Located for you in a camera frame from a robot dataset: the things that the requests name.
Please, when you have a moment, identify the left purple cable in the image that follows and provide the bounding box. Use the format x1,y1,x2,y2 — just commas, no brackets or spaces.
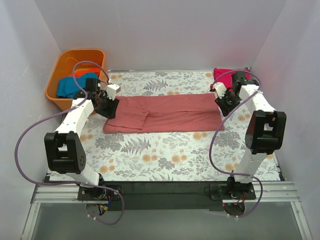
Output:
14,61,125,226

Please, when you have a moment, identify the folded magenta t shirt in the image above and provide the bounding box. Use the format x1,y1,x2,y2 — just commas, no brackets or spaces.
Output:
213,68,236,88

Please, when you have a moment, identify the floral patterned table mat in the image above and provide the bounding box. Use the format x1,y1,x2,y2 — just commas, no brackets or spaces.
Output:
49,71,278,182

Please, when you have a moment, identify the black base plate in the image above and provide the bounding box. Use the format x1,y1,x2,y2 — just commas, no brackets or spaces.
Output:
77,180,256,215

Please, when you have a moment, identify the aluminium frame rail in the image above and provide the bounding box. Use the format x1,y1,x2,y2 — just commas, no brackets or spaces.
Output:
21,182,86,240

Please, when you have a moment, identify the orange t shirt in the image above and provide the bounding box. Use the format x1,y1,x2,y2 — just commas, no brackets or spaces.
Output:
74,67,101,78

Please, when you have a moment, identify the dusty pink t shirt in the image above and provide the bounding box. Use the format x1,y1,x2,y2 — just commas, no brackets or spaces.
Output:
102,93,224,134

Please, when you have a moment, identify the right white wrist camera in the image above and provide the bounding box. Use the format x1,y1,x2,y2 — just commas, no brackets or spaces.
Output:
210,82,227,99

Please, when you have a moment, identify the orange plastic basket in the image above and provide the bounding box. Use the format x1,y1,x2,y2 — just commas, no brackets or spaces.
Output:
45,48,107,111

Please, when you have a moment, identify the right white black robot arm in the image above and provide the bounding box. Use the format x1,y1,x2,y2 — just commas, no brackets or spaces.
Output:
210,70,287,200

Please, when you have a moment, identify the blue t shirt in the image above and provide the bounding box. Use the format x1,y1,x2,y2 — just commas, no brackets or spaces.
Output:
56,72,99,99

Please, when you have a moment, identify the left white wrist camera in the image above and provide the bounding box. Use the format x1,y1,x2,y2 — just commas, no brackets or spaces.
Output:
106,83,121,101

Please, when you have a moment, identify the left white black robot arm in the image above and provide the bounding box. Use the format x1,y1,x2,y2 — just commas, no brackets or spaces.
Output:
44,78,121,200

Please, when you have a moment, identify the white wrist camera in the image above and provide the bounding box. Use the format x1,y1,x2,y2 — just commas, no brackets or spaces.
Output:
106,83,121,101
210,82,227,99

